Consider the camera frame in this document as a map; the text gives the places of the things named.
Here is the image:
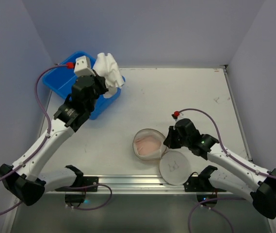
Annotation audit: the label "white bra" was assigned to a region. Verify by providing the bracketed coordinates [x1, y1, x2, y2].
[93, 52, 125, 99]

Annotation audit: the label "round beige mesh laundry bag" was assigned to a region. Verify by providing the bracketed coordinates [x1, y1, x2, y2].
[132, 129, 191, 185]

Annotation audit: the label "pink bra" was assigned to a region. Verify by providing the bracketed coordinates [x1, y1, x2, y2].
[134, 136, 161, 156]

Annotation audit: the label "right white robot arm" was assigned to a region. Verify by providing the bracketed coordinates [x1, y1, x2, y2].
[164, 118, 276, 219]

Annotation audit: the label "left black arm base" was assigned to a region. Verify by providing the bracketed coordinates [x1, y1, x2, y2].
[56, 165, 99, 207]

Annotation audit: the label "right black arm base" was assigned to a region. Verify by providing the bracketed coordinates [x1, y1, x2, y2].
[183, 165, 226, 202]

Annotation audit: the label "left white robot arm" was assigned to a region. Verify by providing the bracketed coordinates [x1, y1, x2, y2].
[0, 71, 108, 206]

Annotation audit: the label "blue plastic bin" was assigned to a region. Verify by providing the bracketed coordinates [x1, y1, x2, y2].
[42, 51, 121, 120]

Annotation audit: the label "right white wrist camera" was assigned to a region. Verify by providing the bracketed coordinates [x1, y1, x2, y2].
[172, 111, 184, 122]

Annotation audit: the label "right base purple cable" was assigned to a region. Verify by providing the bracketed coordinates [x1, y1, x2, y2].
[188, 196, 250, 233]

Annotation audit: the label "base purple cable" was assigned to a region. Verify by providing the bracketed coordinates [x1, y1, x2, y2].
[188, 196, 250, 233]
[66, 184, 113, 211]

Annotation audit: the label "aluminium mounting rail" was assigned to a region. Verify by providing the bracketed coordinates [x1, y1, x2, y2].
[38, 170, 251, 195]

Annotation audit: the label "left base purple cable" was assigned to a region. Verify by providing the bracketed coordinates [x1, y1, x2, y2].
[66, 184, 113, 211]

